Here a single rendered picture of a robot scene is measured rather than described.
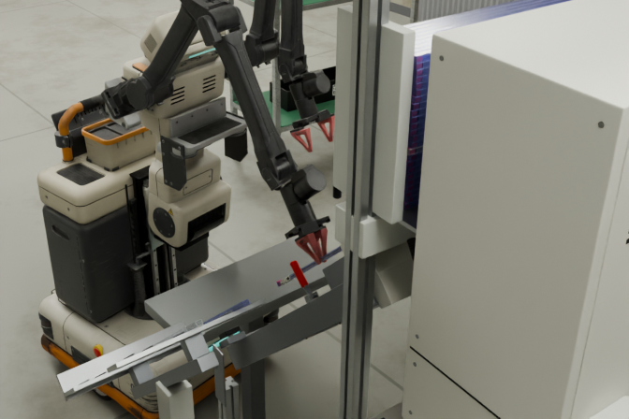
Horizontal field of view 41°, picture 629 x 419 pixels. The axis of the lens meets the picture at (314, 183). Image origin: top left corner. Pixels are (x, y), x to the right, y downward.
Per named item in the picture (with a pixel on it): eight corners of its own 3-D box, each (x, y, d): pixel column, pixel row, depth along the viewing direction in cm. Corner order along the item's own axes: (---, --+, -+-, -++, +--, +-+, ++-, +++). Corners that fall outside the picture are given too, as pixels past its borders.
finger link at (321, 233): (339, 255, 199) (324, 219, 201) (314, 264, 196) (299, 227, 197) (327, 263, 205) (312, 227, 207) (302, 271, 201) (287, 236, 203)
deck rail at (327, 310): (235, 370, 210) (226, 347, 211) (241, 368, 211) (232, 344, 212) (369, 308, 150) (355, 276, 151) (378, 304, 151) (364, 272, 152)
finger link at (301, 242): (343, 253, 200) (328, 218, 201) (318, 263, 196) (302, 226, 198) (329, 261, 206) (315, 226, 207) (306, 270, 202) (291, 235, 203)
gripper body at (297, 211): (332, 222, 202) (320, 194, 203) (298, 234, 197) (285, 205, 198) (321, 229, 207) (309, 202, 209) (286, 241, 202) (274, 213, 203)
